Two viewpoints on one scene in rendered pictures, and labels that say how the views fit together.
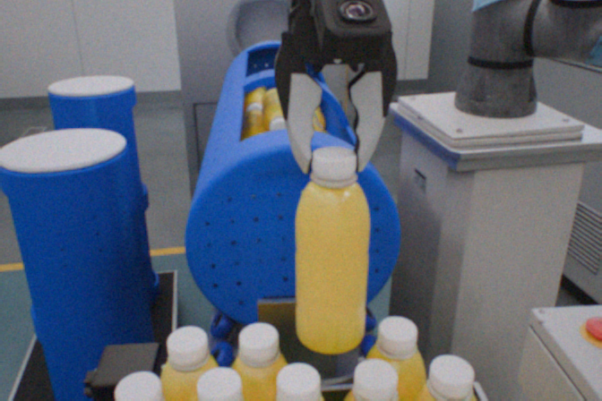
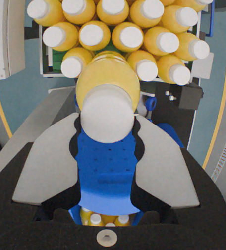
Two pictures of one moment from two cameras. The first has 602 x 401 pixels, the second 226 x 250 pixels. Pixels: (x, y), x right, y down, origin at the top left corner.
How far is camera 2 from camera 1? 38 cm
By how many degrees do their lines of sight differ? 38
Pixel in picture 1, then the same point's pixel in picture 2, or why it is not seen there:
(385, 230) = not seen: hidden behind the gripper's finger
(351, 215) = (95, 68)
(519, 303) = (19, 141)
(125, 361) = (191, 99)
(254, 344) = (150, 64)
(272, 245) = (128, 147)
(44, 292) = not seen: hidden behind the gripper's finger
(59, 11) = not seen: outside the picture
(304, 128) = (153, 138)
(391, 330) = (74, 66)
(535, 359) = (15, 63)
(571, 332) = not seen: outside the picture
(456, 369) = (50, 36)
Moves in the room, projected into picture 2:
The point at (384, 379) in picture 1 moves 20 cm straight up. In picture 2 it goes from (87, 30) to (40, 17)
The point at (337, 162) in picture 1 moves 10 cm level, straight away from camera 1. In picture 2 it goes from (108, 95) to (89, 188)
